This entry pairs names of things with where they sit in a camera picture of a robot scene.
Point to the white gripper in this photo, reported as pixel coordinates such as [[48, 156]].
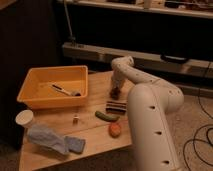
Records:
[[117, 81]]

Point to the metal clamp pole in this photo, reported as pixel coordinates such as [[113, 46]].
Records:
[[71, 36]]

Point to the green cucumber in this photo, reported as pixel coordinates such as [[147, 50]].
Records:
[[108, 118]]

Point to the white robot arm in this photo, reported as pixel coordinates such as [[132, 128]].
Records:
[[148, 101]]

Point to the white paper cup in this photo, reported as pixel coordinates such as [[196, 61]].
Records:
[[25, 118]]

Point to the yellow plastic bin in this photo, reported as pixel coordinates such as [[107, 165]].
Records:
[[37, 92]]

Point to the black handle on shelf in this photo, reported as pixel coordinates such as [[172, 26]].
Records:
[[176, 60]]

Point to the striped layered cake block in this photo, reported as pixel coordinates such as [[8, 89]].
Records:
[[115, 107]]

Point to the light blue cloth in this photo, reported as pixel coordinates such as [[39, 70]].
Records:
[[44, 136]]

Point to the orange carrot toy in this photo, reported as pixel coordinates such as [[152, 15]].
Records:
[[114, 130]]

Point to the blue sponge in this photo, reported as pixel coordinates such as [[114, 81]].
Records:
[[75, 145]]

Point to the grey metal shelf beam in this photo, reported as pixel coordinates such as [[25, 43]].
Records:
[[141, 60]]

